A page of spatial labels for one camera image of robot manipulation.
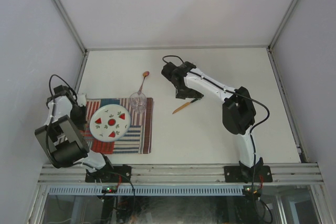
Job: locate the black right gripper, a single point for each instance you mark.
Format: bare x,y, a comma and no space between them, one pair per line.
192,94

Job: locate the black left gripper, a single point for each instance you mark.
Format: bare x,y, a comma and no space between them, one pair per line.
81,123

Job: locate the pink handled spoon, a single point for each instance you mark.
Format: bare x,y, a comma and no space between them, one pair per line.
144,75

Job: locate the gold knife green handle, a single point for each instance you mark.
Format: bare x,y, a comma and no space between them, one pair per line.
184,105

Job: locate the white watermelon pattern plate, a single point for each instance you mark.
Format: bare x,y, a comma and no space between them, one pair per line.
110,122

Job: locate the clear drinking glass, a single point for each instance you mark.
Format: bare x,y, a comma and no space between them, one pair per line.
138,102

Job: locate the striped patchwork placemat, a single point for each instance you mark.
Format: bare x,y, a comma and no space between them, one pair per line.
138,138

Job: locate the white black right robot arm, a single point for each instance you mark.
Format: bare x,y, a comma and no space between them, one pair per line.
238,111

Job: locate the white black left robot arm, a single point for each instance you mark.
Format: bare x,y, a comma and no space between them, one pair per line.
61,137

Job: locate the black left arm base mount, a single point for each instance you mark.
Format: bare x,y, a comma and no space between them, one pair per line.
110,174

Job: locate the grey slotted cable duct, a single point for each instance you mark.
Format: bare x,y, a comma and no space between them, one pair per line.
154,190

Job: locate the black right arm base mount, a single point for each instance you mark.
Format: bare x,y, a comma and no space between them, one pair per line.
238,174

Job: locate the aluminium front rail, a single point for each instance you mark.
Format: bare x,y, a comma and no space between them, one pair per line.
205,174

